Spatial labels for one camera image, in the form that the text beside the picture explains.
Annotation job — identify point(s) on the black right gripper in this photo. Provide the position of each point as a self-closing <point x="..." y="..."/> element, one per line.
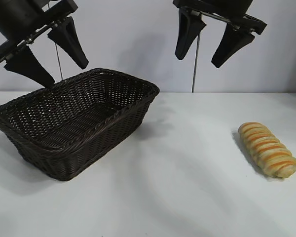
<point x="212" y="6"/>

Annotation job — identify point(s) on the thin metal rod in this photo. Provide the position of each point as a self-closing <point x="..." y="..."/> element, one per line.
<point x="60" y="66"/>
<point x="194" y="74"/>

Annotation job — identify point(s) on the dark brown wicker basket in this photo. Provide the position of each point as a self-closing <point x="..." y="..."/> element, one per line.
<point x="76" y="118"/>

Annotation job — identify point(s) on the long striped bread loaf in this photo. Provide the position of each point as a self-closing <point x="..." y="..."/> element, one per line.
<point x="266" y="148"/>

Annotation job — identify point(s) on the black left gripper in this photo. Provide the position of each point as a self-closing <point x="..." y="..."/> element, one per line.
<point x="17" y="17"/>

